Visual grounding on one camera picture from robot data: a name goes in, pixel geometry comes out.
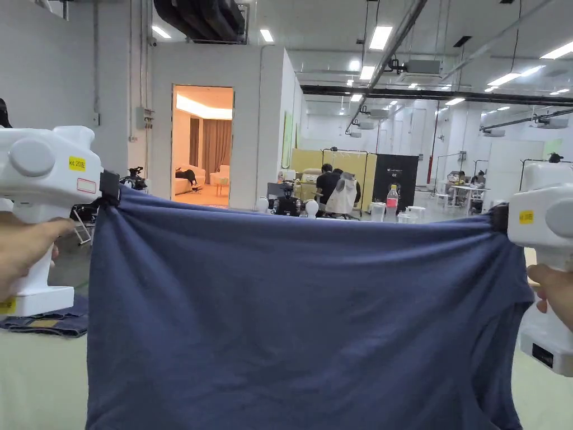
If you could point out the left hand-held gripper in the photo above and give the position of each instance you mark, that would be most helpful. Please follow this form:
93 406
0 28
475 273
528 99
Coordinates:
42 172

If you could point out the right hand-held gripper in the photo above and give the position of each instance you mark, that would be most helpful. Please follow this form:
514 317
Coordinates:
546 215

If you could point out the dark blue shirt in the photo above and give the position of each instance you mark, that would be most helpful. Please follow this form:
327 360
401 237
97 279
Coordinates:
291 313

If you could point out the person's right hand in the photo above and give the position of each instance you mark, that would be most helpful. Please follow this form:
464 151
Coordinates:
555 291

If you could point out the person's left hand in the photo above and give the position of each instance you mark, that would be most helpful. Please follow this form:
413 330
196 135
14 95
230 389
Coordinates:
22 251

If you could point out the group of people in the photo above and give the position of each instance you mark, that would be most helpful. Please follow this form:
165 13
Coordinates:
465 183

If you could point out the black robot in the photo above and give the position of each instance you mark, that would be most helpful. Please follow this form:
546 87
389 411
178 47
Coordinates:
133 179

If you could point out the metal clothes rack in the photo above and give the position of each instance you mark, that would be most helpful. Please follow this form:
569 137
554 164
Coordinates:
452 174

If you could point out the clear plastic container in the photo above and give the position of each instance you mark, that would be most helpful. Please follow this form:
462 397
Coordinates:
377 212
414 214

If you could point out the cream sofa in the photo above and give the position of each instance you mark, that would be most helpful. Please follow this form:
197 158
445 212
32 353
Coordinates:
187 179

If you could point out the folded dark denim garment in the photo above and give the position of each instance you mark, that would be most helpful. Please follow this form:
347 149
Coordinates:
53 322

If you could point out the clear bottle with red label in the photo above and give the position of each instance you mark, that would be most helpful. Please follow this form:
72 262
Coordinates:
392 204

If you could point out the cream armchair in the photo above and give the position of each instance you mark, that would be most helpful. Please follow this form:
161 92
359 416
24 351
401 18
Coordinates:
221 177

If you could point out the bed with pale green sheet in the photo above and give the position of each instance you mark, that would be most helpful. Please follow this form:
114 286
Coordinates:
40 385

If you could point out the robot with white round hands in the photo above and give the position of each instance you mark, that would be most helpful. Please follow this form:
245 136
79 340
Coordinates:
288 204

